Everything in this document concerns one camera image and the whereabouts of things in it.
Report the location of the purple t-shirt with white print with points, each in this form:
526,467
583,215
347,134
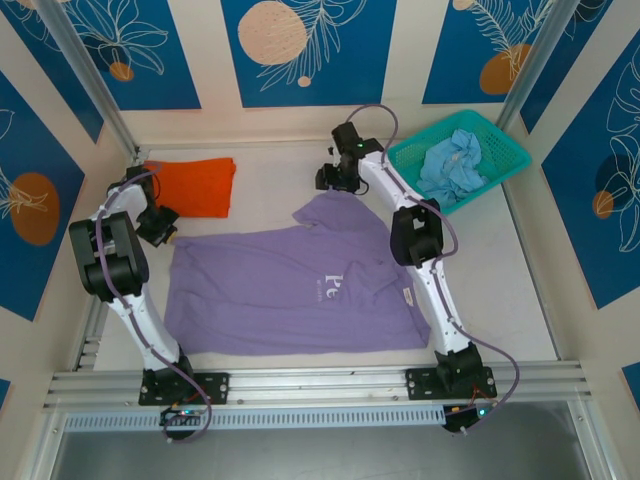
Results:
250,290

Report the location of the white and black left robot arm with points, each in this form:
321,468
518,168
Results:
145,325

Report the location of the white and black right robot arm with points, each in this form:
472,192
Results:
440,310

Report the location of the folded orange t-shirt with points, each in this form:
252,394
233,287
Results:
200,185

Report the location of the crumpled light blue t-shirt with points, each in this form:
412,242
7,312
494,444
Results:
450,170

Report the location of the teal plastic basket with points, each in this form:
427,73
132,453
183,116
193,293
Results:
505,150

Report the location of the grey metal base panel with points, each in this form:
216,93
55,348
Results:
320,455

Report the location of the aluminium side rail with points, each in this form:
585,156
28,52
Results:
97,320

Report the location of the aluminium frame post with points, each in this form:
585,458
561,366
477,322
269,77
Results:
541,50
75,45

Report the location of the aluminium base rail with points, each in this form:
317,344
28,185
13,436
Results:
310,385

